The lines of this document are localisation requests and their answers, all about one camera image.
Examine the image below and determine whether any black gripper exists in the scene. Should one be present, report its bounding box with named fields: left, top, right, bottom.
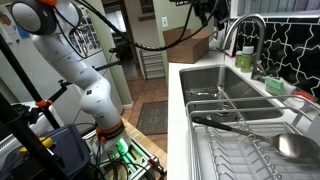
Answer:
left=199, top=0, right=232, bottom=30

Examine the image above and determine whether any brushed steel gooseneck faucet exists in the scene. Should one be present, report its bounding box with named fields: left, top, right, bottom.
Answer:
left=220, top=13, right=268, bottom=81

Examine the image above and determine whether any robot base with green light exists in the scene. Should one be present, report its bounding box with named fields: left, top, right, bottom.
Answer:
left=83, top=129, right=168, bottom=180

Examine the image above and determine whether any white sheet with red edge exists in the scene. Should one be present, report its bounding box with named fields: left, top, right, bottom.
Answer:
left=213, top=23, right=240, bottom=58

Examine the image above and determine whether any short green soap bottle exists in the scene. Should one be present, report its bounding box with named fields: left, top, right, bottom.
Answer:
left=234, top=49, right=244, bottom=69

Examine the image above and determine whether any brown cardboard box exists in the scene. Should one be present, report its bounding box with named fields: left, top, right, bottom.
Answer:
left=162, top=26, right=214, bottom=65

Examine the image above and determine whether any tall green soap bottle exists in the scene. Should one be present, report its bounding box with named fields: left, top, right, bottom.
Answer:
left=240, top=45, right=255, bottom=74

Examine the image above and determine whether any kitchen window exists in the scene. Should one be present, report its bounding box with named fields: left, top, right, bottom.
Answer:
left=238, top=0, right=320, bottom=16

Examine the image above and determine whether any stainless steel sink basin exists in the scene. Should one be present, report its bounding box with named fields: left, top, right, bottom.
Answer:
left=179, top=64, right=285, bottom=123

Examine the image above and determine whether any green sponge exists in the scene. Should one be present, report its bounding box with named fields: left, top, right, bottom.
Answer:
left=265, top=76, right=286, bottom=96

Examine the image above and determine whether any clear plastic sponge holder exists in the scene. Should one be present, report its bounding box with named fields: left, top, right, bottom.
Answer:
left=263, top=74, right=298, bottom=98

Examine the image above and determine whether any red flat item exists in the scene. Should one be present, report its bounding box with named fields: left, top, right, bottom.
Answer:
left=293, top=91, right=318, bottom=103

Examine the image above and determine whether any dark grey floor mat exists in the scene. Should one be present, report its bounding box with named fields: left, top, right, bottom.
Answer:
left=136, top=100, right=169, bottom=136

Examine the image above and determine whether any white refrigerator with photos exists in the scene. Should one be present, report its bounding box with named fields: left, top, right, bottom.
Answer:
left=0, top=3, right=125, bottom=134

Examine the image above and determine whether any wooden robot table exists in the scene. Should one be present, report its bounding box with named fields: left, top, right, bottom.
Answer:
left=120, top=116, right=168, bottom=180

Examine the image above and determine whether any dark blue storage bin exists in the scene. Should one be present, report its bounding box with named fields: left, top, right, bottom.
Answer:
left=0, top=124, right=93, bottom=180

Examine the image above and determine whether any black stand pole orange clamp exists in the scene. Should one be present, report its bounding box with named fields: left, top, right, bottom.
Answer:
left=0, top=33, right=73, bottom=130

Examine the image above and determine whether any thick black tripod leg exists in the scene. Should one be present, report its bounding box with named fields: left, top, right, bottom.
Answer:
left=0, top=93, right=68, bottom=180

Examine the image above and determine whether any wire sink bottom grid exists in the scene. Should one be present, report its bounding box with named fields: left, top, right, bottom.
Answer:
left=184, top=87, right=245, bottom=118

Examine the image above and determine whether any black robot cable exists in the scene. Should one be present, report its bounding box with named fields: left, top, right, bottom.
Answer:
left=73, top=0, right=222, bottom=53

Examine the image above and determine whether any white wire shelf rack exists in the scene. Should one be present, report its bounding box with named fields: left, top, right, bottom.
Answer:
left=139, top=49, right=167, bottom=81

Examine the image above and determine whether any metal wire dish rack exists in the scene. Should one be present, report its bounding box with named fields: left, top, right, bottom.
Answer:
left=185, top=94, right=320, bottom=180

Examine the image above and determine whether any yellow handle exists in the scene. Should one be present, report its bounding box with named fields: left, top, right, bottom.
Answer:
left=19, top=137, right=55, bottom=155

